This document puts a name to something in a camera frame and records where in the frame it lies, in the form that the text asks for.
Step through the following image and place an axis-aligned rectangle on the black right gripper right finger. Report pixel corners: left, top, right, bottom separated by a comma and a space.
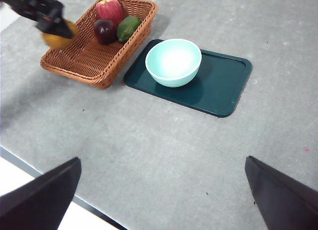
244, 155, 318, 230

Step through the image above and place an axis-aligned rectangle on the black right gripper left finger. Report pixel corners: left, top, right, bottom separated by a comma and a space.
0, 156, 82, 230

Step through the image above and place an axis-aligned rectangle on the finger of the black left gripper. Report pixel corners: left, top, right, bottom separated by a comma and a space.
34, 15, 75, 39

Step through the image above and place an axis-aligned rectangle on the yellow-brown mango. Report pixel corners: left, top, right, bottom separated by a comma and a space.
41, 19, 79, 49

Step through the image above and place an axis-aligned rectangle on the teal bowl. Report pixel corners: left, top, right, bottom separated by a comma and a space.
145, 38, 203, 88

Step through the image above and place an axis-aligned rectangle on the dark red plum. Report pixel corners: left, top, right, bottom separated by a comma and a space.
93, 18, 118, 46

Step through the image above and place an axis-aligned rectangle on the brown wicker basket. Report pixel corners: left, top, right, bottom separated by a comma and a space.
40, 0, 159, 89

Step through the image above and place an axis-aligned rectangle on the red apple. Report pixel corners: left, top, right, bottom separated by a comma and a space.
95, 0, 124, 26

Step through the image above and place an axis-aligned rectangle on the green lime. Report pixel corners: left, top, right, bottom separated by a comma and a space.
116, 15, 143, 44

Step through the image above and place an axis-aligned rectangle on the dark green rectangular tray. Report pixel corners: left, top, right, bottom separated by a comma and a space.
123, 38, 253, 118

